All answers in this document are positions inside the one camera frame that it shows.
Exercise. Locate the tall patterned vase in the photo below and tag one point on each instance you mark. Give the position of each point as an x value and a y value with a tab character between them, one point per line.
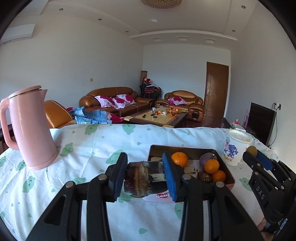
143	75

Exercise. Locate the dark snack packet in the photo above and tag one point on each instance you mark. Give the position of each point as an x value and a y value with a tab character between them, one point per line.
141	178

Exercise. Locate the magenta floral pillow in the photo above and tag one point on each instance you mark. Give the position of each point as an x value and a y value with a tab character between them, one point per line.
177	100
123	100
104	101

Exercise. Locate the brown leather sofa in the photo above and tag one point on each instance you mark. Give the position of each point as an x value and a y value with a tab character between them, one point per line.
111	91

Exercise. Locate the wall power outlet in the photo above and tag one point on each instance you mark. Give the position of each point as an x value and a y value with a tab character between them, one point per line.
278	106

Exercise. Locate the person's right forearm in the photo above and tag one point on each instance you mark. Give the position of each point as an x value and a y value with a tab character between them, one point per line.
261	228

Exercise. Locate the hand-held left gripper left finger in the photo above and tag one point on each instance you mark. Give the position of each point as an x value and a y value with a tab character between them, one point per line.
119	176

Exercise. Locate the dark brown mangosteen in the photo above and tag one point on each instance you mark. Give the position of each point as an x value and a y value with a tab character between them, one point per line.
204	178

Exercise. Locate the orange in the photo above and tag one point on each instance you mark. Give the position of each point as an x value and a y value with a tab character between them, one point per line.
219	176
179	159
211	166

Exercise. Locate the brown leather chair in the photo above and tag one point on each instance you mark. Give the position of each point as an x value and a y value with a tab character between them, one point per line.
55	113

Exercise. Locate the brown green kiwi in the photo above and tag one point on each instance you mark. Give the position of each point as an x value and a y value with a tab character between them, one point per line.
251	150

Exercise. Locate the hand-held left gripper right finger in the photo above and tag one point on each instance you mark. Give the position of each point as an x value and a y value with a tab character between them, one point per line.
170	176

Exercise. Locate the cardboard snack box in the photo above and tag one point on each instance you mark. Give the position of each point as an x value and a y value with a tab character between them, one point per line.
192	150

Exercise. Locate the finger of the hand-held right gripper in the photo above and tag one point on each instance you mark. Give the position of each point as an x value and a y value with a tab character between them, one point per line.
251	161
264	160

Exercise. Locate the pink board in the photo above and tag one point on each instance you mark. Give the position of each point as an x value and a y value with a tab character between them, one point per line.
246	118

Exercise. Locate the blue plaid blanket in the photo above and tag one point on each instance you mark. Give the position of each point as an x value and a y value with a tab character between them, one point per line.
90	115

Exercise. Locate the stacked dark chairs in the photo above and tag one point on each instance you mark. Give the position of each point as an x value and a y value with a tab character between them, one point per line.
150	90

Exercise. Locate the brown wooden door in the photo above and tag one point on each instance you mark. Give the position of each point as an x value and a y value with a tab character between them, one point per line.
217	90

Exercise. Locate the pink electric kettle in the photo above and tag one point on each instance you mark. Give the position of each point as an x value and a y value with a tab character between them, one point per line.
30	129

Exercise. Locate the pile of snacks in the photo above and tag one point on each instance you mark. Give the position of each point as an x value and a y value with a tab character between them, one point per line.
172	110

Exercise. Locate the white air conditioner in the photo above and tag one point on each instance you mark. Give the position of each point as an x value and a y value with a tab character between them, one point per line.
17	34

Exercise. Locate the magenta floral blanket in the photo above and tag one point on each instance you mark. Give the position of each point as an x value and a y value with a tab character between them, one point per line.
115	119

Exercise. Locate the black television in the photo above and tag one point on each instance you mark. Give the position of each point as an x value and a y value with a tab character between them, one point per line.
260	122

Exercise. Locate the brown leather armchair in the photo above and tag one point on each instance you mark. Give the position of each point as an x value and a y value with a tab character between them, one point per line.
185	93

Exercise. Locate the purple passion fruit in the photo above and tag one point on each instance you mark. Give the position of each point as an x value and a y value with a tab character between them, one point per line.
205	155

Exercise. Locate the red plush toy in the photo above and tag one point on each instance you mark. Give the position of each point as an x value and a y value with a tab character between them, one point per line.
147	80

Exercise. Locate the white green printed tablecloth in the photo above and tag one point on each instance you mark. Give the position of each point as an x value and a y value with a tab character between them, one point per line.
92	141

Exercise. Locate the white lidded cartoon mug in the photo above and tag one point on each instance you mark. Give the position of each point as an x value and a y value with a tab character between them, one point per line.
232	148

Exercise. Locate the wooden coffee table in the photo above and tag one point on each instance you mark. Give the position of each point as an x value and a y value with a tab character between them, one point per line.
157	119

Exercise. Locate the round ceiling lamp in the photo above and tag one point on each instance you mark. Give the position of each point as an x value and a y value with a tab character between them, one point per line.
161	2

